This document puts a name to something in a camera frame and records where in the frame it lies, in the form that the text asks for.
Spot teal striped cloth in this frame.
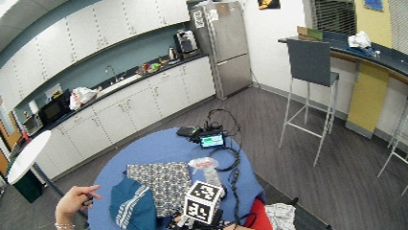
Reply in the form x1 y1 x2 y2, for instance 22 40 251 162
109 177 159 230

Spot dark green bin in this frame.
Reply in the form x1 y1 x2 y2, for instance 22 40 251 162
10 168 45 204

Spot white round table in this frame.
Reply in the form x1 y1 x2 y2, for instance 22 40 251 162
5 129 53 186

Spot blue white patterned cloth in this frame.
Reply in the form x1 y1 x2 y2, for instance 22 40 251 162
124 161 194 219

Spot silver toaster oven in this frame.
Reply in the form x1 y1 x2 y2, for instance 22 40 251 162
19 113 45 137

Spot black microwave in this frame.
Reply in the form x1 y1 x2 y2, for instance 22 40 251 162
37 90 74 126

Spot white marker cube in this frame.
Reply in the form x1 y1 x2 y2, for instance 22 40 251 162
182 180 225 225

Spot white lower cabinets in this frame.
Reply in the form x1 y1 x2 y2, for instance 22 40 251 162
33 56 216 180

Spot white cabinets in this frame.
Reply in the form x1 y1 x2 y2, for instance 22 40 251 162
0 0 191 111
33 56 216 180

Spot white plastic bag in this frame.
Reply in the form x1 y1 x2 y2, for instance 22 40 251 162
67 86 101 111

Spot black box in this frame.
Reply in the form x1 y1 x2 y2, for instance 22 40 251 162
174 126 200 138

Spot metal faucet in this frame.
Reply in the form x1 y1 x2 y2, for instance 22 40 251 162
103 64 120 85

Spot red cloth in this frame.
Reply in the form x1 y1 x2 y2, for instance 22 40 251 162
243 197 273 230

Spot white printed cloth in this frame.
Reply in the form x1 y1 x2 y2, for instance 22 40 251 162
263 202 297 230

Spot white upper cabinets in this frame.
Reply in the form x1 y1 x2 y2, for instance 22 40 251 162
0 0 191 111

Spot black coffee machine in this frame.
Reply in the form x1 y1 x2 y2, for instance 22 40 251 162
172 29 200 56

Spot stainless steel fridge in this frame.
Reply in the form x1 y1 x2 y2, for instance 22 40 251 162
187 0 255 101

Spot grey bar stool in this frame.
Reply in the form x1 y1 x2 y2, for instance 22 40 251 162
276 38 341 168

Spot cardboard box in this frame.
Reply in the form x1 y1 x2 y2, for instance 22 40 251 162
296 25 325 42

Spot orange black poster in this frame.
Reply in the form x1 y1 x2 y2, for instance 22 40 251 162
256 0 281 11

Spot dark blue bar counter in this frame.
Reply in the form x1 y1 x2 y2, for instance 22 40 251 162
276 30 408 140

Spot metal bar stool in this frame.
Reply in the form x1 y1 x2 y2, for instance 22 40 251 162
376 97 408 196

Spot crumpled white bag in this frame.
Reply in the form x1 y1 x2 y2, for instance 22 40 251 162
346 30 373 50

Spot window blinds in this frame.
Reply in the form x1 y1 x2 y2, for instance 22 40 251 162
311 0 358 36

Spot blue poster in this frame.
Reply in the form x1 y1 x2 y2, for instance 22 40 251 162
361 0 385 12

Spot silver bracelet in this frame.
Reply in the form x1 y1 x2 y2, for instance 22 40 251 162
53 221 78 230

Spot black camera with screen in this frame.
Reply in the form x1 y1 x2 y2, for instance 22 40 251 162
190 122 229 150

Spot black cable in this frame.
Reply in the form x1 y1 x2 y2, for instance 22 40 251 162
204 107 244 226

